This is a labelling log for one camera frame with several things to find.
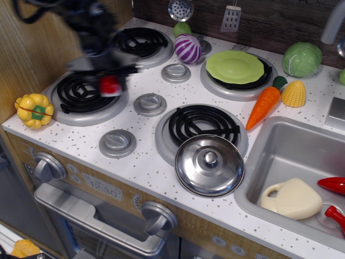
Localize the silver oven door handle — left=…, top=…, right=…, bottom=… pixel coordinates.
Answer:
left=34, top=184, right=179, bottom=258

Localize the green toy at right edge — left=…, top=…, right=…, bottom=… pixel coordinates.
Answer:
left=339, top=69, right=345, bottom=85

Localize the back left black burner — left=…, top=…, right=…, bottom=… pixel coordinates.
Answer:
left=111, top=28, right=174, bottom=69

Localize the back right black burner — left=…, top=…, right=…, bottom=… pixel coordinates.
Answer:
left=200, top=53, right=278, bottom=101

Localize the yellow toy corn piece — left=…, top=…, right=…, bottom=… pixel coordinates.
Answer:
left=281, top=80, right=306, bottom=107

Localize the orange toy carrot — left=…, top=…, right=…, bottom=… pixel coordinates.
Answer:
left=245, top=76, right=287, bottom=130

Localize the silver stove knob middle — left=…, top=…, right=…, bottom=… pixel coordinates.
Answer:
left=134, top=93, right=167, bottom=117

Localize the silver faucet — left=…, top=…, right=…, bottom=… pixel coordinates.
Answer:
left=321, top=1, right=344, bottom=58

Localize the red toy piece in sink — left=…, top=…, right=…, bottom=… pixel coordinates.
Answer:
left=325, top=206, right=345, bottom=231

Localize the silver stove knob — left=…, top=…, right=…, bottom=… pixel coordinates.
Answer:
left=134, top=93, right=167, bottom=117
left=161, top=63, right=191, bottom=84
left=197, top=35, right=212, bottom=56
left=99, top=129, right=137, bottom=159

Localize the green toy cabbage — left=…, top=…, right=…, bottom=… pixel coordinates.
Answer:
left=282, top=42, right=322, bottom=78

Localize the steel pot lid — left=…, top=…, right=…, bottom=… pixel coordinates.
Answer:
left=174, top=134, right=244, bottom=197

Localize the left silver oven dial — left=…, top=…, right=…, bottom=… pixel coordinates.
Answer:
left=34, top=152, right=67, bottom=183

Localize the yellow toy bell pepper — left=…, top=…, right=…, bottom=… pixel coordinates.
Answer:
left=14, top=93, right=54, bottom=129

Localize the right silver oven dial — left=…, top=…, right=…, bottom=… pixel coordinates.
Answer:
left=141, top=201, right=178, bottom=238

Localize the silver stove knob back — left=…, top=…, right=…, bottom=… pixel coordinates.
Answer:
left=161, top=63, right=191, bottom=84

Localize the red white toy sushi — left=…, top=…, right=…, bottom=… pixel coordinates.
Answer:
left=99, top=76, right=122, bottom=97

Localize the hanging silver spatula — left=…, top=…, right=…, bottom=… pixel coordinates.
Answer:
left=220, top=5, right=242, bottom=32

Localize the front left black burner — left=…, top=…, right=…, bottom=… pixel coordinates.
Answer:
left=45, top=73, right=129, bottom=127

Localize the cream toy jug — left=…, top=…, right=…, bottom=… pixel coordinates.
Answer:
left=260, top=178, right=323, bottom=220

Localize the purple striped toy onion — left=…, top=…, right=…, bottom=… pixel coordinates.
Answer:
left=174, top=33, right=202, bottom=64

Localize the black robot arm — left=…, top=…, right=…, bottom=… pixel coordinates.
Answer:
left=12, top=1, right=139, bottom=97

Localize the small green toy vegetable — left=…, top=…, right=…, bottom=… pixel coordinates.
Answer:
left=172, top=22, right=192, bottom=37

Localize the oven clock display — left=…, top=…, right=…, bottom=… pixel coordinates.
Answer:
left=82, top=173, right=123, bottom=201

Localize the red toy chili pepper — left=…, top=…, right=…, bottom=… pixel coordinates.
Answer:
left=318, top=177, right=345, bottom=195

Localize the silver sink basin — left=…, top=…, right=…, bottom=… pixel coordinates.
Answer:
left=234, top=117, right=344, bottom=251

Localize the silver stove knob front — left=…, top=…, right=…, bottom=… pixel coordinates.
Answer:
left=99, top=129, right=137, bottom=159

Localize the silver oven dial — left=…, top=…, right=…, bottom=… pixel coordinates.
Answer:
left=141, top=201, right=178, bottom=238
left=34, top=152, right=67, bottom=183

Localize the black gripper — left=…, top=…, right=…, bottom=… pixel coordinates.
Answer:
left=66, top=49, right=143, bottom=92

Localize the hanging silver strainer spoon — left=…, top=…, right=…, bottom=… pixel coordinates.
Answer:
left=168, top=0, right=194, bottom=22

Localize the silver stove knob rear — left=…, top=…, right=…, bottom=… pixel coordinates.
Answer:
left=197, top=35, right=212, bottom=56

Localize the front right black burner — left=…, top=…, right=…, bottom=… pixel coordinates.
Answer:
left=155, top=104, right=249, bottom=166

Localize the yellow object on floor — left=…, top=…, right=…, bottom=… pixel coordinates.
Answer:
left=10, top=240, right=40, bottom=258

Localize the black burner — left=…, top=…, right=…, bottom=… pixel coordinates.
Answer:
left=155, top=104, right=249, bottom=166
left=45, top=73, right=129, bottom=127
left=200, top=53, right=278, bottom=101
left=111, top=28, right=174, bottom=69

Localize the green toy plate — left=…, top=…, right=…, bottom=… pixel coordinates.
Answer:
left=206, top=50, right=265, bottom=85

